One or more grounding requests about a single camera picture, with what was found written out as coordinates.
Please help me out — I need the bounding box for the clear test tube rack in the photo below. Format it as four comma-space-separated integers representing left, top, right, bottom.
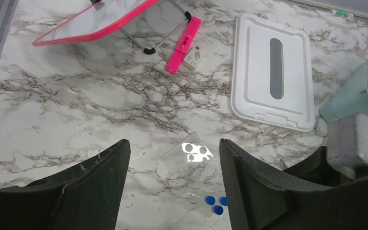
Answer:
161, 132, 227, 217

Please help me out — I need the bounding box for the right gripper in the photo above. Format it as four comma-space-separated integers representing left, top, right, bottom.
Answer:
282, 146, 362, 187

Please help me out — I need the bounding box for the teal plastic bin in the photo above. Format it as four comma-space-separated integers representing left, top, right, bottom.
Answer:
320, 60, 368, 122

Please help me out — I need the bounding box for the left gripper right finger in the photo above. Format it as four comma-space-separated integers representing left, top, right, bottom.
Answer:
219, 139, 368, 230

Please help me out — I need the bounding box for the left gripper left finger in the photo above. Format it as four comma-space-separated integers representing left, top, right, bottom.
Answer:
0, 139, 131, 230

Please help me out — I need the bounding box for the small white staple box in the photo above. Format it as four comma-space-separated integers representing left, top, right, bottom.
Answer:
183, 45, 207, 70

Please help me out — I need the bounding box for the pink acrylic stand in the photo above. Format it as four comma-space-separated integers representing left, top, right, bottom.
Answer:
32, 0, 202, 74

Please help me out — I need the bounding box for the white plastic lid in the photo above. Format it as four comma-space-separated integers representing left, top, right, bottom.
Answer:
230, 13, 315, 132

